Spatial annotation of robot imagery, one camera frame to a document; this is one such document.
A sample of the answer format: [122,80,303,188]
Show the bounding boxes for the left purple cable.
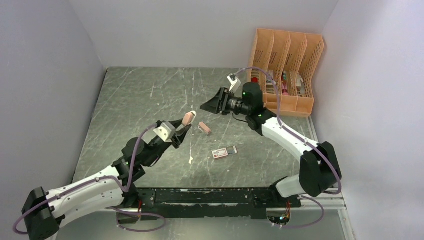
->
[12,123,167,235]

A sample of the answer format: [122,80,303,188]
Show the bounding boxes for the red white staple box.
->
[212,145,238,160]

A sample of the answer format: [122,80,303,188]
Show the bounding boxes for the pink stapler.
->
[198,121,212,135]
[181,110,197,127]

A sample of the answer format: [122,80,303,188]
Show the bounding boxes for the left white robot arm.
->
[13,116,194,240]

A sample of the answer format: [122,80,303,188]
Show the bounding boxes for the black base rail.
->
[117,187,301,220]

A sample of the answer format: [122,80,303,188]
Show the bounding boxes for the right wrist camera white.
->
[227,74,241,94]

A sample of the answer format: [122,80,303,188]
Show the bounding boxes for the orange file organizer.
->
[247,28,325,118]

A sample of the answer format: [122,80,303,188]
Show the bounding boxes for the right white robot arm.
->
[200,82,342,207]

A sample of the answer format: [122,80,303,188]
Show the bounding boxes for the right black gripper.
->
[200,87,251,116]

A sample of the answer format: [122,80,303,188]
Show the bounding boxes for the pink items in organizer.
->
[265,70,307,98]

